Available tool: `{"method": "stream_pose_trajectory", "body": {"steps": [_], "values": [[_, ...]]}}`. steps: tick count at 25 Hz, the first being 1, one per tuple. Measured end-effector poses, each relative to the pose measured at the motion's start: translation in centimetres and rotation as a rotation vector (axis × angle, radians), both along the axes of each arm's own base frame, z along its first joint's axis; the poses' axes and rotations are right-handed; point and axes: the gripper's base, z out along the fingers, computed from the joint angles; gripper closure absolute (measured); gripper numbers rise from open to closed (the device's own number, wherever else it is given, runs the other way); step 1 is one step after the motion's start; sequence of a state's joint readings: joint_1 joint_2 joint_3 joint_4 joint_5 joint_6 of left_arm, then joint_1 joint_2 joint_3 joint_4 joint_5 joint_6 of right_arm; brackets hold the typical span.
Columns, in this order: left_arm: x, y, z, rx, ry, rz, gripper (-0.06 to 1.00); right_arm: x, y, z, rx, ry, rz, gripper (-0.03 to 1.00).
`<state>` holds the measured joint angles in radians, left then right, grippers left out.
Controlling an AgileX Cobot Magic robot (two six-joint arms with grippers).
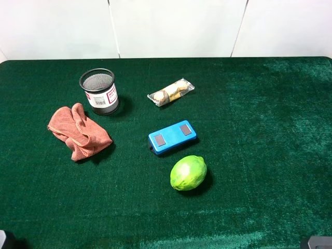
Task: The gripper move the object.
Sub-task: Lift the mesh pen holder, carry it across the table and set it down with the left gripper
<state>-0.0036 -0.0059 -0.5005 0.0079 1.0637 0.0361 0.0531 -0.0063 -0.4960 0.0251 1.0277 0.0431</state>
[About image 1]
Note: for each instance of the black mesh pen cup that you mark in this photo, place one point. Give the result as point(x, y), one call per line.
point(99, 87)

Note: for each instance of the grey object bottom right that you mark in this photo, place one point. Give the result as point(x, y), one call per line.
point(317, 242)

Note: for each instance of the blue rectangular box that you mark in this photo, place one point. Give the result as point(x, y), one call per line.
point(173, 136)

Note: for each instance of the wrapped snack packet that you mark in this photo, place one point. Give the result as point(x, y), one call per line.
point(171, 93)

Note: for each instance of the green lime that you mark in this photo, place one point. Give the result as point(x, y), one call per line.
point(188, 173)

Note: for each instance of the orange crumpled cloth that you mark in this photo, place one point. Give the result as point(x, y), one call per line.
point(82, 136)

